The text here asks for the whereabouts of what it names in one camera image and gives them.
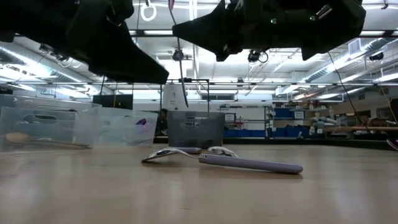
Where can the gray plastic bin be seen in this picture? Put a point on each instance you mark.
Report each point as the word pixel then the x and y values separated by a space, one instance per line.
pixel 196 133

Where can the silver ceiling air duct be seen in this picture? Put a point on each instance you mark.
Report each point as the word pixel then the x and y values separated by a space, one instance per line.
pixel 360 51

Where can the white board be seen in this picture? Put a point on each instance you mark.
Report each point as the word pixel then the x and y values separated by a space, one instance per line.
pixel 172 99

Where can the row of blue bins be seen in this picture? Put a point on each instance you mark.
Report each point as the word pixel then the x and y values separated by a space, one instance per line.
pixel 242 133

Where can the metal shelf with blue bins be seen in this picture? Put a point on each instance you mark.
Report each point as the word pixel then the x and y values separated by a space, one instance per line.
pixel 283 112

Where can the black ceiling camera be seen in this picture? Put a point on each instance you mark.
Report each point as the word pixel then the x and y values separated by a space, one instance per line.
pixel 255 56

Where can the black monitor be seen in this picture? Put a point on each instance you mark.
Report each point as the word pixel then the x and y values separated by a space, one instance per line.
pixel 112 101

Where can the clear plastic bin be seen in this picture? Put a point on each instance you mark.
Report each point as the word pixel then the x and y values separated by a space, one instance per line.
pixel 62 124
pixel 124 133

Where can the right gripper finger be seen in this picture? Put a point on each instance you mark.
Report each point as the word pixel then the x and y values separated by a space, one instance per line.
pixel 214 28

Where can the long wooden table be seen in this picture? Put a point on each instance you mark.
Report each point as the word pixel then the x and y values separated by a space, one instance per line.
pixel 357 128

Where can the black stand frame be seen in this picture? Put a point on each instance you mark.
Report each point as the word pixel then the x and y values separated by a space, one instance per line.
pixel 199 80

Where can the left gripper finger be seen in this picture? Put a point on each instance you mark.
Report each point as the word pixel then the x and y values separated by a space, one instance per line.
pixel 124 62

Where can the black metal table frame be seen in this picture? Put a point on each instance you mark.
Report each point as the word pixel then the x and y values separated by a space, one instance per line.
pixel 280 142

